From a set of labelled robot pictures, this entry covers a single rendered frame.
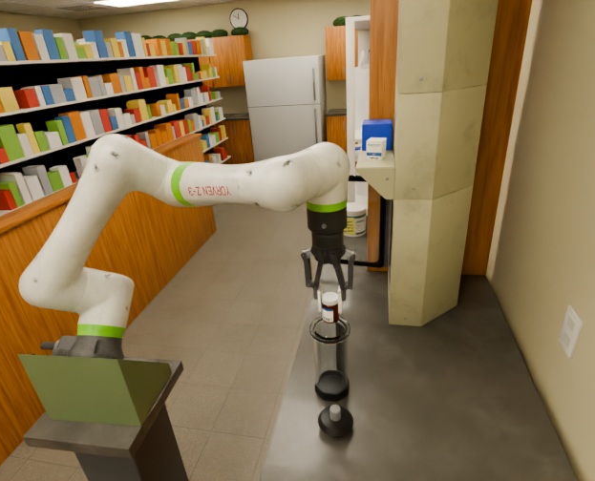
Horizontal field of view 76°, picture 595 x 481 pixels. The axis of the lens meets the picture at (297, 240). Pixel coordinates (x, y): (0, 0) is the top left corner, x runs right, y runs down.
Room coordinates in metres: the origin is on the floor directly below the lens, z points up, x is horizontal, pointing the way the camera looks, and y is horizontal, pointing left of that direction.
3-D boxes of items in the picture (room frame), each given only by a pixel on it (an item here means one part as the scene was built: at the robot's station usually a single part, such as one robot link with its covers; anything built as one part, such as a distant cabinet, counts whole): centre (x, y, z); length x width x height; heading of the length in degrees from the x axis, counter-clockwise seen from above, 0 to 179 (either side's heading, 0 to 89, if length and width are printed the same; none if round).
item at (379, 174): (1.25, -0.28, 1.46); 0.32 x 0.11 x 0.10; 167
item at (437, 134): (1.21, -0.46, 1.33); 0.32 x 0.25 x 0.77; 167
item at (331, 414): (0.69, -0.06, 0.97); 0.09 x 0.09 x 0.07
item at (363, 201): (1.45, -0.22, 1.19); 0.30 x 0.01 x 0.40; 69
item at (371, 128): (1.35, -0.31, 1.56); 0.10 x 0.10 x 0.09; 77
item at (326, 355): (0.82, -0.07, 1.06); 0.11 x 0.11 x 0.21
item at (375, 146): (1.21, -0.27, 1.54); 0.05 x 0.05 x 0.06; 62
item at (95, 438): (0.86, 0.60, 0.92); 0.32 x 0.32 x 0.04; 79
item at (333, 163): (0.81, -0.07, 1.58); 0.13 x 0.11 x 0.14; 134
